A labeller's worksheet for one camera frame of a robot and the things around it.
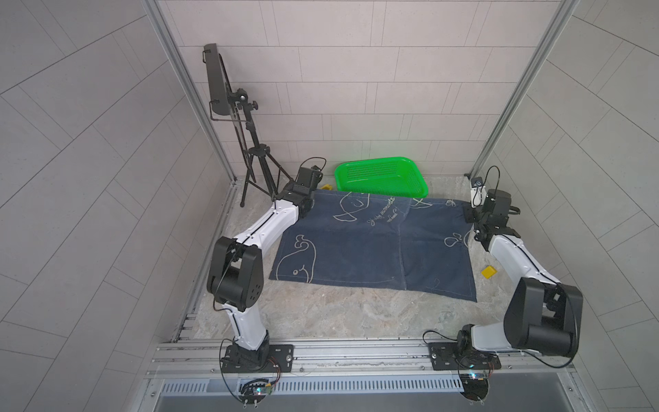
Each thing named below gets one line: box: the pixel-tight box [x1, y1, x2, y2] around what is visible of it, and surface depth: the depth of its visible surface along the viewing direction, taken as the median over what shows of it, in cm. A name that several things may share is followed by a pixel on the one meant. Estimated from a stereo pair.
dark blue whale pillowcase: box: [269, 189, 478, 303], surface depth 93 cm
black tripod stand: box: [227, 87, 295, 207], surface depth 88 cm
